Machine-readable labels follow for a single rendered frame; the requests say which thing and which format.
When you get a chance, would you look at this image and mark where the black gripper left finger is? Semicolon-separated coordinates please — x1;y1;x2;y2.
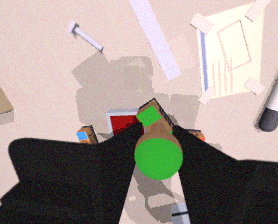
8;122;142;224

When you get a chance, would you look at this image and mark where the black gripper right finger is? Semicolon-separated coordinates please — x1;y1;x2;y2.
172;125;278;224

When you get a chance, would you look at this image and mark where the pale lavender flat strip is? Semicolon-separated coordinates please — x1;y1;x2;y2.
128;0;181;81

